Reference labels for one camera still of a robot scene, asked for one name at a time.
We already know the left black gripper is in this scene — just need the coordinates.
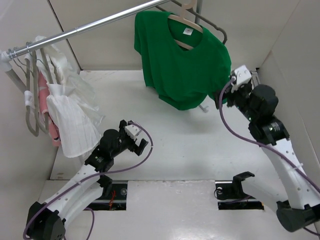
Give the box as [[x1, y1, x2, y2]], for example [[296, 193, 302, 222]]
[[110, 121, 147, 158]]

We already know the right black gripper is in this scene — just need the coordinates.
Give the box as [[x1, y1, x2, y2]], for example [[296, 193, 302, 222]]
[[210, 80, 257, 122]]

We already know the green t-shirt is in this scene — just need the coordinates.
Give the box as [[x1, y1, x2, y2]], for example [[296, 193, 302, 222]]
[[134, 11, 232, 111]]

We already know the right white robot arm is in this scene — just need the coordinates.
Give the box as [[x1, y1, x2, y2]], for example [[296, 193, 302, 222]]
[[213, 82, 320, 233]]

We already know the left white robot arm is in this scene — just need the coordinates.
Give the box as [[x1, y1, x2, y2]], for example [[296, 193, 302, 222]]
[[23, 120, 149, 240]]

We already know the grey hanger with skirt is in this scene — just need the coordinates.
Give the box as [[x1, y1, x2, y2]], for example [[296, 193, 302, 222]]
[[156, 0, 228, 45]]

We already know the white garment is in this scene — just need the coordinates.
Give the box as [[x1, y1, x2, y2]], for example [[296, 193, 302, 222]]
[[36, 44, 104, 158]]

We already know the pink garment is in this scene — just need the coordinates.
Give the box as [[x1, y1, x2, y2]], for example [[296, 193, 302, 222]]
[[38, 72, 61, 147]]

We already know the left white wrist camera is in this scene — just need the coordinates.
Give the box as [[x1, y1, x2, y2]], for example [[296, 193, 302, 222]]
[[124, 124, 141, 140]]

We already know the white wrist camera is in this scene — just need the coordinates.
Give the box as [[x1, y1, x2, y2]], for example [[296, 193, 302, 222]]
[[230, 65, 252, 91], [124, 124, 141, 140]]

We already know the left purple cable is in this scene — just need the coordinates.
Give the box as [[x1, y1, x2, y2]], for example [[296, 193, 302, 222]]
[[22, 121, 155, 240]]

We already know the purple cable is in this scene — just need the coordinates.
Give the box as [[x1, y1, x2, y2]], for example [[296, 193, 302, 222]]
[[22, 121, 155, 240], [214, 78, 320, 237]]

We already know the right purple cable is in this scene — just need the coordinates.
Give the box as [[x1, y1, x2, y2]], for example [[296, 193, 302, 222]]
[[214, 78, 320, 237]]

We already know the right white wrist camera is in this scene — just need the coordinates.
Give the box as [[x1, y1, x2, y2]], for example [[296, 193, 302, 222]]
[[230, 65, 252, 91]]

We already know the white rack left post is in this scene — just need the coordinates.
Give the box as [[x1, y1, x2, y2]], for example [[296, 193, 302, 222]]
[[0, 51, 27, 93]]

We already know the silver clothes rail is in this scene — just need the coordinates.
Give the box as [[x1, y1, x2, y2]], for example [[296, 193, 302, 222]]
[[2, 0, 169, 62]]

